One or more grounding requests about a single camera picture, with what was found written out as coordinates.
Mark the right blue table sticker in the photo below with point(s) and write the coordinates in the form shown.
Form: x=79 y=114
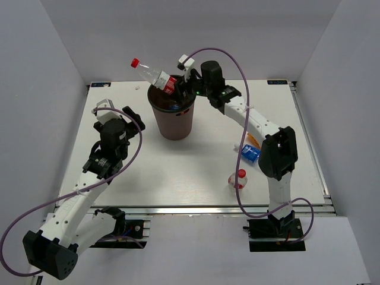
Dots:
x=277 y=82

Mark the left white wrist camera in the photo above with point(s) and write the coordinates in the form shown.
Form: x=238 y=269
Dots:
x=104 y=116

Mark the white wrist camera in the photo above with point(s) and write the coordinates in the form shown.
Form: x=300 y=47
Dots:
x=186 y=64
x=104 y=116

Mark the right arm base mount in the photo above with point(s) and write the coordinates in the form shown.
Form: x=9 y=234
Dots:
x=263 y=237

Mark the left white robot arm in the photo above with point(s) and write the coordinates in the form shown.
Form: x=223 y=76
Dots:
x=56 y=246

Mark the Pocari Sweat blue bottle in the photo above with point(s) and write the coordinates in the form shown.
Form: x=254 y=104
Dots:
x=250 y=154

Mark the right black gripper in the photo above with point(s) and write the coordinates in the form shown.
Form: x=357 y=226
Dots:
x=181 y=86

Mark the orange juice bottle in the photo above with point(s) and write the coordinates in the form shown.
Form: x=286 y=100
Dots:
x=252 y=139

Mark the small red-cap bottle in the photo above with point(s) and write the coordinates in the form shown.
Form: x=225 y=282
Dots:
x=240 y=177

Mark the brown plastic waste bin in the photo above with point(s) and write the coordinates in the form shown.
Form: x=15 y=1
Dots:
x=172 y=125

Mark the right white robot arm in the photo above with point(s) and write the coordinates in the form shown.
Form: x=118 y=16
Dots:
x=278 y=145

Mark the clear bottle blue label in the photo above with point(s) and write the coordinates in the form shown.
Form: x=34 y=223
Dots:
x=174 y=107

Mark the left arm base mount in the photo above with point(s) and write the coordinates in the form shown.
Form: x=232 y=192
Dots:
x=129 y=232

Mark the clear bottle red label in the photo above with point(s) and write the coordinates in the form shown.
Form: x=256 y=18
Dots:
x=157 y=78

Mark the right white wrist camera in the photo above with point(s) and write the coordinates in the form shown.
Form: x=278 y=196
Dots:
x=186 y=64

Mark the blue table sticker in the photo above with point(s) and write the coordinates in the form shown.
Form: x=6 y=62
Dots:
x=100 y=84
x=277 y=82

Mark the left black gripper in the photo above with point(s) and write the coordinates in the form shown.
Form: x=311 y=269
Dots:
x=135 y=116

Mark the left blue table sticker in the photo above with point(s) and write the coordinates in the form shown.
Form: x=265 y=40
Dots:
x=100 y=84

